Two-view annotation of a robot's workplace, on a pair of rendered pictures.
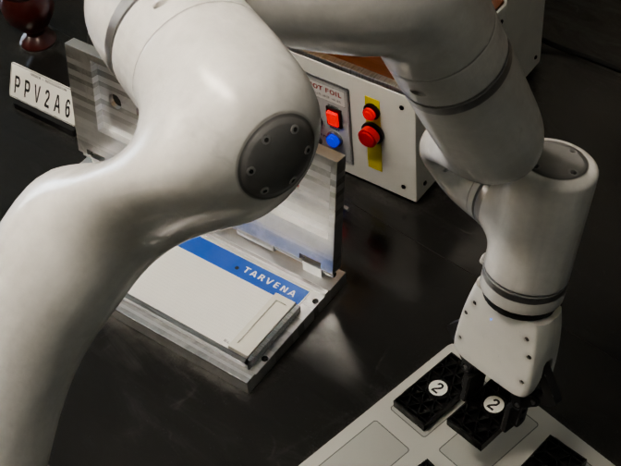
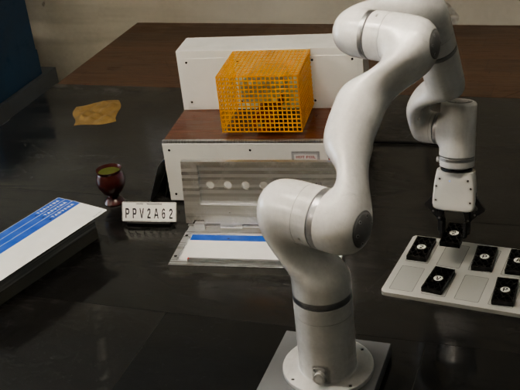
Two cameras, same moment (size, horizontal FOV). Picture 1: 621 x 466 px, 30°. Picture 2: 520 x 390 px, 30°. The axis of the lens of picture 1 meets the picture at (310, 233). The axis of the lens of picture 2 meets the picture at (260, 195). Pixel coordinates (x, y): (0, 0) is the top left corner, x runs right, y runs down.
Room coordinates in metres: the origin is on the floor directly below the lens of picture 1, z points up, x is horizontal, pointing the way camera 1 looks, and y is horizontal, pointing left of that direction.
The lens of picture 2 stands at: (-0.94, 1.10, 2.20)
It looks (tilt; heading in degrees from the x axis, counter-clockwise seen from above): 28 degrees down; 335
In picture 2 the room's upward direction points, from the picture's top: 7 degrees counter-clockwise
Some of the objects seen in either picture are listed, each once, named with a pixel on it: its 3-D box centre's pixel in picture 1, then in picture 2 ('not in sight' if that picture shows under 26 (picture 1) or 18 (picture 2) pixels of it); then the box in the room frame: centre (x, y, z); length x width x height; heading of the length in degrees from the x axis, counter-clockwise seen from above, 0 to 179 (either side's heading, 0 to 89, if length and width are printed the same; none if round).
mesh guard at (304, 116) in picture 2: not in sight; (266, 90); (1.36, -0.03, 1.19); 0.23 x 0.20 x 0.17; 50
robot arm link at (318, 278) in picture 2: not in sight; (304, 238); (0.52, 0.33, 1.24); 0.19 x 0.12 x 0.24; 25
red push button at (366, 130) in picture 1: (369, 136); not in sight; (1.12, -0.09, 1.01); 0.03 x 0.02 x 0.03; 50
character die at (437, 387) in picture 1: (438, 390); (421, 248); (0.78, -0.13, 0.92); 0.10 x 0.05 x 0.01; 128
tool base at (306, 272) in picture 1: (163, 256); (260, 247); (1.03, 0.20, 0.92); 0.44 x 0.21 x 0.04; 50
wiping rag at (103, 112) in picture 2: not in sight; (96, 111); (2.26, 0.21, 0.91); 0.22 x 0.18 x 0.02; 158
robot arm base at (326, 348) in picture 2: not in sight; (325, 331); (0.49, 0.32, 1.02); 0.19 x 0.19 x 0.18
